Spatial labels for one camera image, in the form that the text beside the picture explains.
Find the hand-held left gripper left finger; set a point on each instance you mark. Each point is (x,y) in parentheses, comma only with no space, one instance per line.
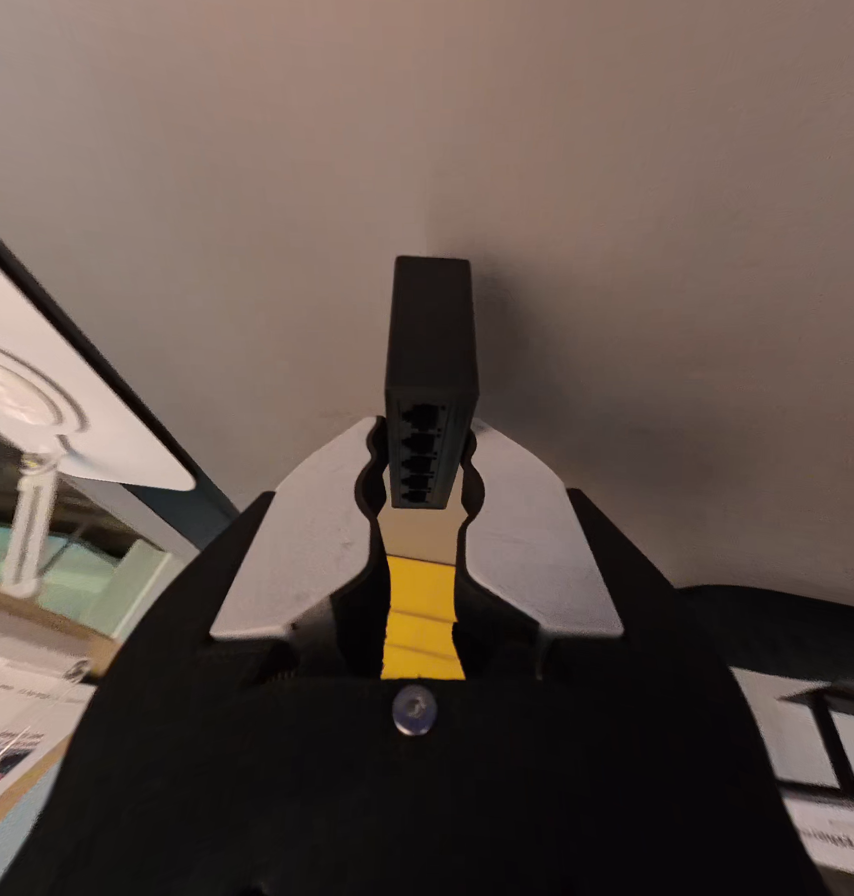
(308,553)

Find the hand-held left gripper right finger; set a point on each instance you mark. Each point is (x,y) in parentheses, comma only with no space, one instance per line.
(539,560)

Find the yellow plastic bin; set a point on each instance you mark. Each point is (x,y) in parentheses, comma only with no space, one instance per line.
(420,616)

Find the black ethernet switch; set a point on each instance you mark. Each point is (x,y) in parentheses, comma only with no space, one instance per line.
(430,329)

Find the printed instruction sheet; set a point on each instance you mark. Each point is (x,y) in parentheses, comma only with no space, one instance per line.
(14,700)

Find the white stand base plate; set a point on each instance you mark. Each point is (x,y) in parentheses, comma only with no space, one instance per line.
(119,434)

